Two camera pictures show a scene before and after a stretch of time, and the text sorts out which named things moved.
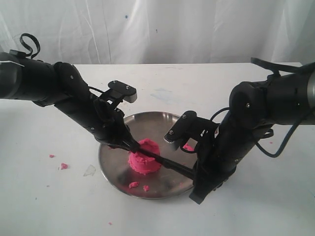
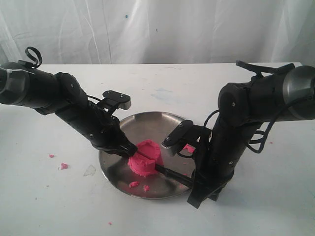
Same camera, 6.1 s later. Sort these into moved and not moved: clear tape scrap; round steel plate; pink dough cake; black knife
Moved: black knife
Not moved: pink dough cake; clear tape scrap; round steel plate
